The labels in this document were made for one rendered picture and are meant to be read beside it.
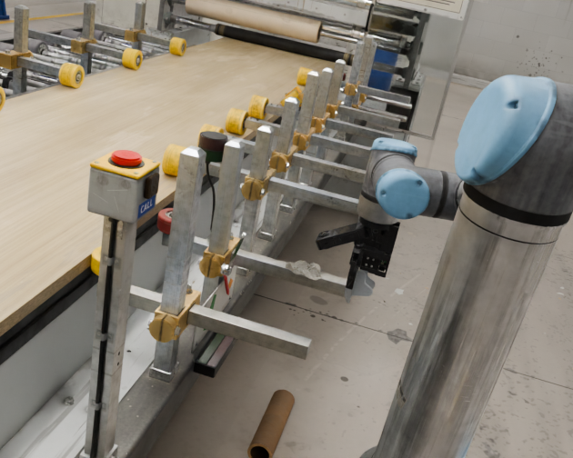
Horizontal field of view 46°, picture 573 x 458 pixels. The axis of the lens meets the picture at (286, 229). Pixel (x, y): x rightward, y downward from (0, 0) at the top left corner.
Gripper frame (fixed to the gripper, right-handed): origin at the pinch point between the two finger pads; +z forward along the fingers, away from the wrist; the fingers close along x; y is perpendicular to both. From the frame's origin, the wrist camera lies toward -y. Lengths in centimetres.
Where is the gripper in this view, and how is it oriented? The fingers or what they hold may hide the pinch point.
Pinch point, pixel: (346, 296)
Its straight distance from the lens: 151.9
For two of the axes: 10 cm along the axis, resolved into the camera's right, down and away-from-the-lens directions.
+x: 2.5, -3.5, 9.0
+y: 9.5, 2.6, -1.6
